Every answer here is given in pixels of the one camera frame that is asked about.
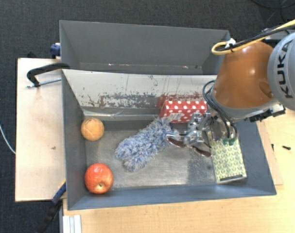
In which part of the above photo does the red white-dotted box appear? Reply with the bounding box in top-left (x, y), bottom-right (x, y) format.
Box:
top-left (158, 100), bottom-right (208, 124)

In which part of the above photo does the pale wood board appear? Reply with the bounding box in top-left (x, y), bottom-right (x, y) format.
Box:
top-left (15, 57), bottom-right (67, 202)

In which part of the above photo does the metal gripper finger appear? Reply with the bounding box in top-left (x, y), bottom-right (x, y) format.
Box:
top-left (166, 136), bottom-right (186, 147)
top-left (190, 146), bottom-right (212, 158)

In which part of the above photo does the red apple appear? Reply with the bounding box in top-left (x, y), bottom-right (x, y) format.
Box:
top-left (84, 163), bottom-right (114, 195)

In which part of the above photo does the black cylinder on white bracket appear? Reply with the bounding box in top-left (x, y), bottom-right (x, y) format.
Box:
top-left (244, 105), bottom-right (286, 123)

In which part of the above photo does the green leaf-patterned packet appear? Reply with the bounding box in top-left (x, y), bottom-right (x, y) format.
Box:
top-left (209, 132), bottom-right (248, 184)

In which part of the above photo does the orange tennis ball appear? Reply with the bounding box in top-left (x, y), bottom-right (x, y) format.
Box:
top-left (80, 117), bottom-right (105, 142)

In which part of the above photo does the blue fluffy duster cloth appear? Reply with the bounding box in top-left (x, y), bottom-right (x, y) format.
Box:
top-left (114, 116), bottom-right (181, 173)

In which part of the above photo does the grey metal bin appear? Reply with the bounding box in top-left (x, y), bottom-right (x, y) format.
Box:
top-left (59, 20), bottom-right (277, 211)

